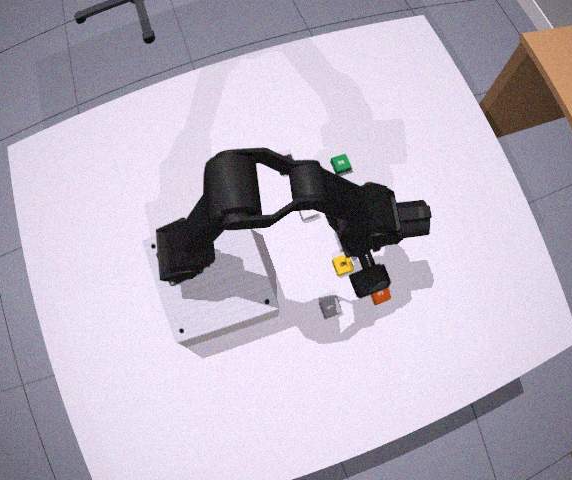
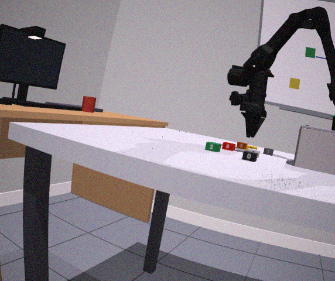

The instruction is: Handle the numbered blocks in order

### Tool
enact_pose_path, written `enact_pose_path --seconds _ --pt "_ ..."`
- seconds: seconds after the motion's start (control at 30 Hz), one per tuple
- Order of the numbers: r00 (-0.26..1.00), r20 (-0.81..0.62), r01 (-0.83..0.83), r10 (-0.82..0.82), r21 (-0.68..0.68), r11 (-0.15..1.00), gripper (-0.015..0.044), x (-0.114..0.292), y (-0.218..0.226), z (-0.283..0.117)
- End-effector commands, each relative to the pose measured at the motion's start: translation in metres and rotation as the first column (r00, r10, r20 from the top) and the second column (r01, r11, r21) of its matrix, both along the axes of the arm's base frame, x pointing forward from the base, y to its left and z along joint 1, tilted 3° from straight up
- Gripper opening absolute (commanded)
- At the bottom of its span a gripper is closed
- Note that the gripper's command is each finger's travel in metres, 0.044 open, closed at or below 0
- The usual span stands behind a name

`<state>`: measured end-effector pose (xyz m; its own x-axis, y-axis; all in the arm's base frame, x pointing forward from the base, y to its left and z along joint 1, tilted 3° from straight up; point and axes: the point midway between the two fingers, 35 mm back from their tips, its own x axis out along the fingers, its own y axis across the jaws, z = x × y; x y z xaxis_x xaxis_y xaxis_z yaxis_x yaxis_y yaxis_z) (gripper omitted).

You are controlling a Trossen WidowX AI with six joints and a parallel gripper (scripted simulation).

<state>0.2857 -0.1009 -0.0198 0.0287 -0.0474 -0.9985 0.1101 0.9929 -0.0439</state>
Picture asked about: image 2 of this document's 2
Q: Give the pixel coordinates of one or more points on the green block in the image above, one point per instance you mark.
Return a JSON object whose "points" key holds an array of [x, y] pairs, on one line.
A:
{"points": [[214, 147]]}

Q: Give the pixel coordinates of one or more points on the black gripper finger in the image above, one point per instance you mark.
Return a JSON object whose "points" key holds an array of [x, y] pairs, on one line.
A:
{"points": [[251, 122], [261, 120]]}

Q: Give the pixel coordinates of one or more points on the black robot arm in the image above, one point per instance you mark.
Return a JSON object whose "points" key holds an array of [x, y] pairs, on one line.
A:
{"points": [[264, 56]]}

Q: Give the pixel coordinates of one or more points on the orange block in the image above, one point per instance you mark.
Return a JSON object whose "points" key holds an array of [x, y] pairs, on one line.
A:
{"points": [[242, 145]]}

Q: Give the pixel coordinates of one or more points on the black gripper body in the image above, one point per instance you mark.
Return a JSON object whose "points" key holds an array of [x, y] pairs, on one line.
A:
{"points": [[255, 104]]}

